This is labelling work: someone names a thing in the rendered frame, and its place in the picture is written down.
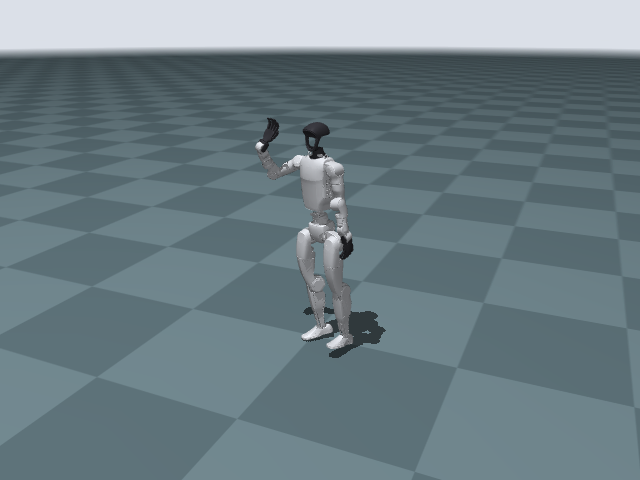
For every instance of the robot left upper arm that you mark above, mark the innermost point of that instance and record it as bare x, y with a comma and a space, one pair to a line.
335, 172

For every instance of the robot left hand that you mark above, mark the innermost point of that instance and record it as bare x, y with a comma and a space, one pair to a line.
347, 248

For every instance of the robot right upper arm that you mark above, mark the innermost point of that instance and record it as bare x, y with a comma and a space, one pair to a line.
287, 168

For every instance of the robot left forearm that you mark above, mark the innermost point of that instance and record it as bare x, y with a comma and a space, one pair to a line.
341, 218

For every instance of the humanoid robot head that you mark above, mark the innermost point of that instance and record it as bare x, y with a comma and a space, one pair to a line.
315, 130

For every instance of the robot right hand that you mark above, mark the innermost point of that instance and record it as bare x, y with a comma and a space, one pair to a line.
270, 133

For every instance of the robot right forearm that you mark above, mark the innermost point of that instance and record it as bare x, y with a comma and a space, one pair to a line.
265, 158

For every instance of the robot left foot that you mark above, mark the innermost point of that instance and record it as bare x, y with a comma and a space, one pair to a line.
340, 342

